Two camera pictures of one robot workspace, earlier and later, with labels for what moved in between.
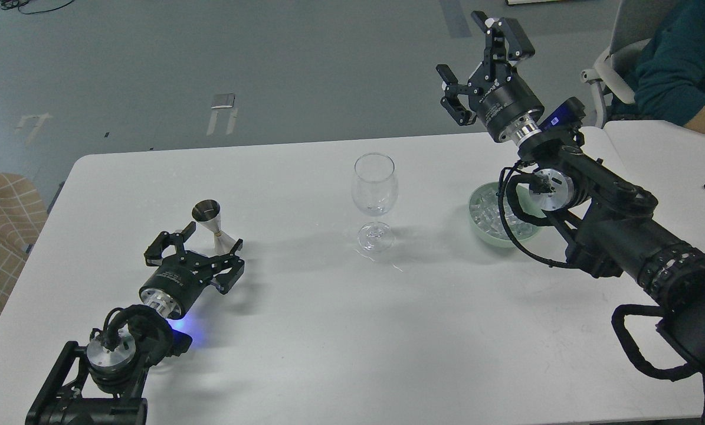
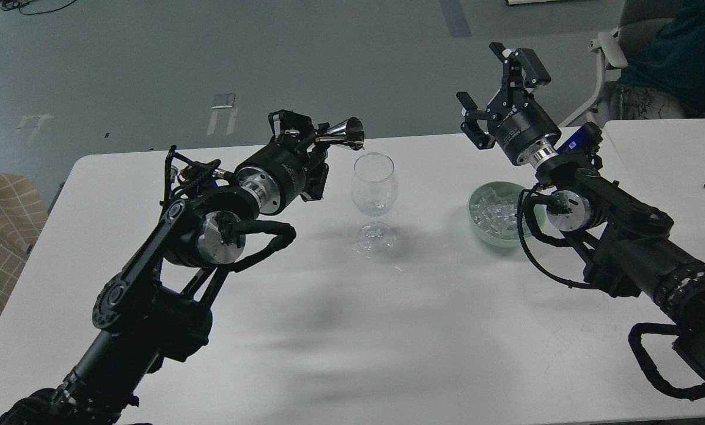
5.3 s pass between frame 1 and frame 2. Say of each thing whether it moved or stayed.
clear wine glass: stayed
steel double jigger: moved
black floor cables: stayed
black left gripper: moved
